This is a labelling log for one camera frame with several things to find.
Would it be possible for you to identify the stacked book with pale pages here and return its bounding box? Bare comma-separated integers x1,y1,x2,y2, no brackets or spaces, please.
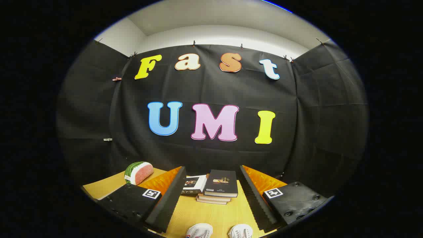
196,198,228,205
198,194,232,202

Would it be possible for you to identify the black cover book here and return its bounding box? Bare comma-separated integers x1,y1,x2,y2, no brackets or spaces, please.
204,170,238,198

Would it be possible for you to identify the white cover book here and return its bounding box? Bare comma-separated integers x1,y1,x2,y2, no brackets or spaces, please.
181,175,208,196

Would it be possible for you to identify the watermelon slice plush toy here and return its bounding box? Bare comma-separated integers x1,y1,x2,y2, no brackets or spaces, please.
124,161,154,185

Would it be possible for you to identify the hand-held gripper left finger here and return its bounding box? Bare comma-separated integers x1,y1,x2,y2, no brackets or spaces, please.
95,166,187,233

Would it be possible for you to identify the white canvas shoe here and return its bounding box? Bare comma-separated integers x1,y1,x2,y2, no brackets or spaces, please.
185,223,213,238
228,224,253,238

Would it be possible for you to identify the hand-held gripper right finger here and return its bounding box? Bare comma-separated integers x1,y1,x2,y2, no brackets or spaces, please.
239,165,335,233

